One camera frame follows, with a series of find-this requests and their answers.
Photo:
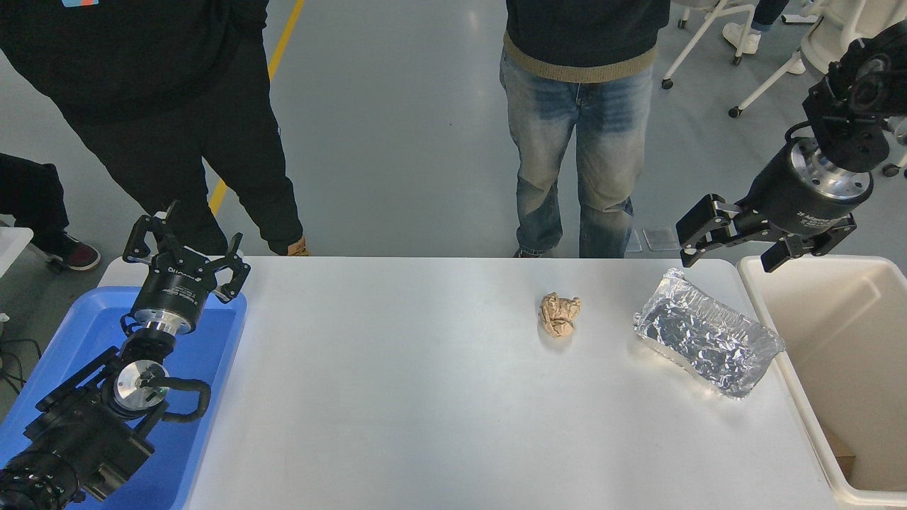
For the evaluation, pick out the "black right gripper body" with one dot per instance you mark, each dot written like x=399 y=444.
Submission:
x=779 y=202

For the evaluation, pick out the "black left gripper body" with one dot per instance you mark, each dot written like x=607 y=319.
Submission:
x=176 y=287

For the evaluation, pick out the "silver foil tray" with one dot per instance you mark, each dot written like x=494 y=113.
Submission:
x=701 y=336

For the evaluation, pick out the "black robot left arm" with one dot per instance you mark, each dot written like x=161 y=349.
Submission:
x=85 y=425

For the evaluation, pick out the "clear plastic sheet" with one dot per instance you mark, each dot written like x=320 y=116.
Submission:
x=634 y=242
x=660 y=239

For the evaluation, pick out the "blue plastic tray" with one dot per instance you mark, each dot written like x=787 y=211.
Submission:
x=212 y=340

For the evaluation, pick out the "large pale bin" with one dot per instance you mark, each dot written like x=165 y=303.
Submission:
x=850 y=340

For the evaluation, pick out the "person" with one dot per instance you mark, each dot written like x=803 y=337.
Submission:
x=581 y=106
x=142 y=85
x=744 y=37
x=28 y=198

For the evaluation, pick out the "small white side table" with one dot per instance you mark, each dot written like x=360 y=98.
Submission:
x=13 y=248

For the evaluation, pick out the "crumpled tan paper ball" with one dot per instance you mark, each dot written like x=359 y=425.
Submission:
x=560 y=314

